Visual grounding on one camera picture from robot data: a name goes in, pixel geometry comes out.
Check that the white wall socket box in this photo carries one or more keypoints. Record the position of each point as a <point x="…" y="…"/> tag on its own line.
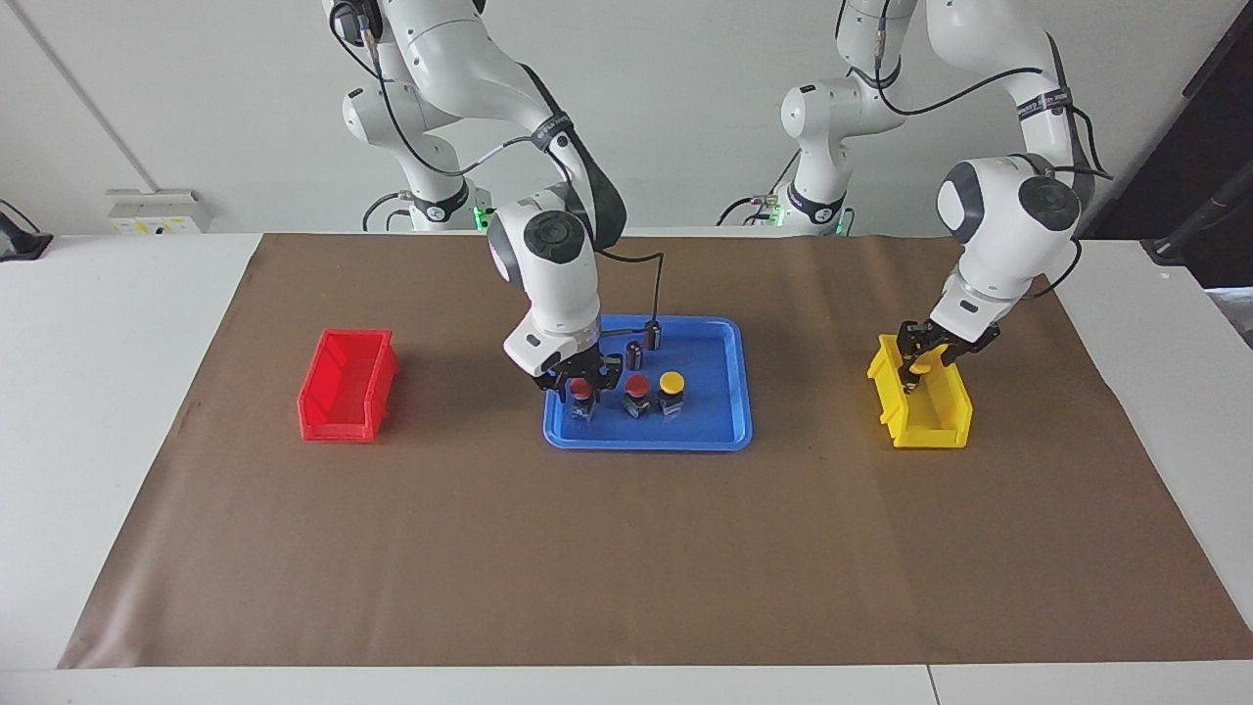
<point x="157" y="211"/>

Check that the yellow plastic bin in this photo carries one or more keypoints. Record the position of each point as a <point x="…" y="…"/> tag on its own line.
<point x="930" y="436"/>

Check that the red push button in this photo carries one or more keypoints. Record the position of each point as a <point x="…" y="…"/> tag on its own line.
<point x="581" y="388"/>
<point x="637" y="383"/>

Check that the brown paper mat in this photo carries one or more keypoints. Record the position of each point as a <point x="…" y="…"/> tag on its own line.
<point x="626" y="548"/>

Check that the blue plastic tray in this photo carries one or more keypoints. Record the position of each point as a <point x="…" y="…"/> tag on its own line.
<point x="710" y="401"/>

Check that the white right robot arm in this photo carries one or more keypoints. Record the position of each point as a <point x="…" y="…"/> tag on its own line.
<point x="553" y="284"/>

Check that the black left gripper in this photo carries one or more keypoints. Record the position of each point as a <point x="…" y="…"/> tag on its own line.
<point x="954" y="345"/>

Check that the red plastic bin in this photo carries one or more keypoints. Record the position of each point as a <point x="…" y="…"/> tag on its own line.
<point x="338" y="429"/>

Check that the black clamp device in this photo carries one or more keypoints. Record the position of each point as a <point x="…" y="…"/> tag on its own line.
<point x="20" y="245"/>

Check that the black background panel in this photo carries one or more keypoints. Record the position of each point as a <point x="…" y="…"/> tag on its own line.
<point x="1224" y="117"/>

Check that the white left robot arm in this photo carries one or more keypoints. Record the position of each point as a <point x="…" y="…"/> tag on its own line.
<point x="1008" y="225"/>

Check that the dark cylindrical capacitor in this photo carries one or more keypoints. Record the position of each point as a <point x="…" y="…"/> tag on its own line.
<point x="653" y="335"/>
<point x="635" y="355"/>

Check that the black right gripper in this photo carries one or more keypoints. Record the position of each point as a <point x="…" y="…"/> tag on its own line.
<point x="573" y="367"/>

